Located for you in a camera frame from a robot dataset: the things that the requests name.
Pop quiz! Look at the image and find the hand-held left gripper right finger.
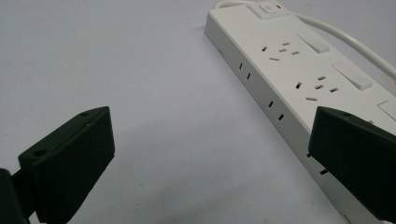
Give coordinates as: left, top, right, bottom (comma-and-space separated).
307, 105, 396, 223

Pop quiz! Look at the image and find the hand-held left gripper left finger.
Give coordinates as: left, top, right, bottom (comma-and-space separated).
12, 105, 116, 224

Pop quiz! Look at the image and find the white power strip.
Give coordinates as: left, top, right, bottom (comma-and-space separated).
204, 0, 396, 224

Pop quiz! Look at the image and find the white power cable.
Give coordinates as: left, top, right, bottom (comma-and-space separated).
214, 0, 396, 82

